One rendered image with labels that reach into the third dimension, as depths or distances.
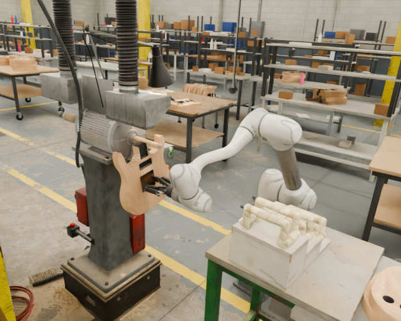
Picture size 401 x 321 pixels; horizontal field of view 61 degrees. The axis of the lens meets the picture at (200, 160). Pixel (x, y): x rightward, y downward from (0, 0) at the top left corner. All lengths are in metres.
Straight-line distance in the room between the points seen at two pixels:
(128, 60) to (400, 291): 1.49
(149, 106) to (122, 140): 0.38
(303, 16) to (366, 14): 2.06
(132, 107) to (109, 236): 0.99
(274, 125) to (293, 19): 11.69
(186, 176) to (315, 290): 0.69
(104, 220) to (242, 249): 1.10
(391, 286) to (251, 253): 0.53
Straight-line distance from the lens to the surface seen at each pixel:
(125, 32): 1.73
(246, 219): 1.38
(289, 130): 1.76
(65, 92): 2.16
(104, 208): 2.24
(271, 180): 2.29
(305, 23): 13.20
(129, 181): 1.80
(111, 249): 2.42
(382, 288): 1.50
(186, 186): 1.54
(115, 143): 1.93
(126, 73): 1.74
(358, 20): 12.67
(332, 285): 1.52
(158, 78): 1.80
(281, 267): 1.37
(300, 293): 1.44
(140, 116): 1.65
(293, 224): 1.38
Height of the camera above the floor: 1.86
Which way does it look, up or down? 22 degrees down
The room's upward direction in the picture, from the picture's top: 3 degrees clockwise
